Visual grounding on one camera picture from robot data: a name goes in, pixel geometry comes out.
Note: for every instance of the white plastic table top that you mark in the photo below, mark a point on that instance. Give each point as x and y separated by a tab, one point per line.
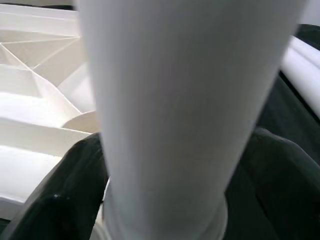
37	112

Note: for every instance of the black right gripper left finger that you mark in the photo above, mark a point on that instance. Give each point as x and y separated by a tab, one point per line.
57	207

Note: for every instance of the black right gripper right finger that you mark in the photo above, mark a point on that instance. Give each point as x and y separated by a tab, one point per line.
280	195

